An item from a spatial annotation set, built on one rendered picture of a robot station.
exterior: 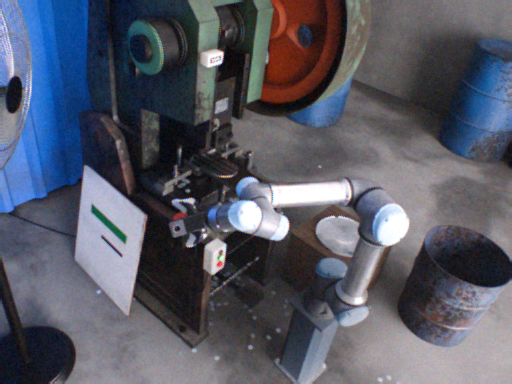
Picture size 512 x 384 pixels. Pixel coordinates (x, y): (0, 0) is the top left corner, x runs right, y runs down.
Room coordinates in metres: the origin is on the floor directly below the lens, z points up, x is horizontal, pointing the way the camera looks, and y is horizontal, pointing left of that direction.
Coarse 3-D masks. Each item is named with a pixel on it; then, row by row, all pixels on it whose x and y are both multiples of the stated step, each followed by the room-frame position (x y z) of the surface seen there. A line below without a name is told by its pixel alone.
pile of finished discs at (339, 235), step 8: (320, 224) 1.85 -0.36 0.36; (328, 224) 1.86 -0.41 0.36; (336, 224) 1.87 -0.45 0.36; (344, 224) 1.88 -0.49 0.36; (352, 224) 1.89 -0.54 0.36; (320, 232) 1.78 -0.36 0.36; (328, 232) 1.79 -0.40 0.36; (336, 232) 1.80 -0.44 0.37; (344, 232) 1.81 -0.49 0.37; (352, 232) 1.82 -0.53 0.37; (320, 240) 1.72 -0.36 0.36; (328, 240) 1.73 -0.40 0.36; (336, 240) 1.74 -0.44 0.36; (344, 240) 1.74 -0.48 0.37; (352, 240) 1.75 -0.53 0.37; (328, 248) 1.67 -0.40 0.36; (336, 248) 1.68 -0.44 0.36; (344, 248) 1.69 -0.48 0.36; (352, 248) 1.70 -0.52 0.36; (344, 256) 1.64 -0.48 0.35
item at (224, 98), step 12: (228, 72) 1.72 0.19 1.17; (228, 84) 1.65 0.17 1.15; (216, 96) 1.60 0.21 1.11; (228, 96) 1.66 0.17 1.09; (216, 108) 1.60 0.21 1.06; (228, 108) 1.67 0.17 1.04; (216, 120) 1.59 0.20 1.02; (228, 120) 1.67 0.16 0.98; (192, 132) 1.61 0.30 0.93; (204, 132) 1.57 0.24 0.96; (216, 132) 1.57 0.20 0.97; (228, 132) 1.63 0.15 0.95; (204, 144) 1.57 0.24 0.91; (216, 144) 1.58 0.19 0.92
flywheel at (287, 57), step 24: (288, 0) 1.94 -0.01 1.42; (312, 0) 1.88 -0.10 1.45; (336, 0) 1.78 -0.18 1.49; (288, 24) 1.93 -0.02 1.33; (312, 24) 1.86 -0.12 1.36; (336, 24) 1.77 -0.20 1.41; (288, 48) 1.92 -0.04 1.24; (312, 48) 1.85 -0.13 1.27; (336, 48) 1.75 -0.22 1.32; (264, 72) 1.97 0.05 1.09; (288, 72) 1.90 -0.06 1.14; (312, 72) 1.80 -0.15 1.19; (264, 96) 1.92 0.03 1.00; (288, 96) 1.85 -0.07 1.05
